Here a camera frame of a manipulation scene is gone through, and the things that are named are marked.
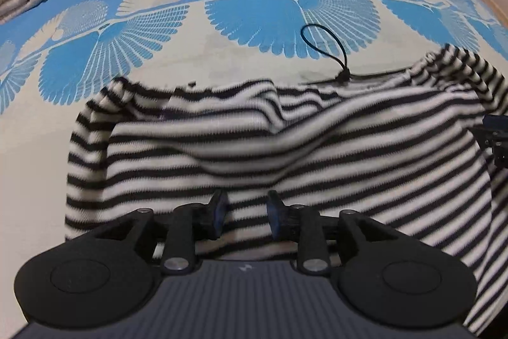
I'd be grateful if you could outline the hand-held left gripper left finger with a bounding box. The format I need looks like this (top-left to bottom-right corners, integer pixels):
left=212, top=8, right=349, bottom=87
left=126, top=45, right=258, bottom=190
left=90, top=189, right=230, bottom=274

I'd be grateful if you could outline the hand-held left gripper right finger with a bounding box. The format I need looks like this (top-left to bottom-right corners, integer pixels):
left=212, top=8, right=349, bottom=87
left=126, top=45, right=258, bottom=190
left=267, top=190, right=398, bottom=275

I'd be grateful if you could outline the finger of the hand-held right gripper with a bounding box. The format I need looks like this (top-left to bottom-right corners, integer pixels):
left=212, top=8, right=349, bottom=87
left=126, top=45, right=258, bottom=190
left=467, top=114, right=508, bottom=170

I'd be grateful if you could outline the black and white striped shirt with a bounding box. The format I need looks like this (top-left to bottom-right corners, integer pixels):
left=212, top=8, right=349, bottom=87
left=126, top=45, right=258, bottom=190
left=64, top=44, right=508, bottom=336

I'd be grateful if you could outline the blue and white patterned bedsheet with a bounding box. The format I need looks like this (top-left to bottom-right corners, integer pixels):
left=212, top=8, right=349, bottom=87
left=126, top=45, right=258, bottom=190
left=0, top=0, right=508, bottom=326

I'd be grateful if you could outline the black loop cord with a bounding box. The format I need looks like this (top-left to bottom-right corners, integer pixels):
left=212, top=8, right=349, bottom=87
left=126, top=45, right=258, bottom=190
left=300, top=24, right=410, bottom=85

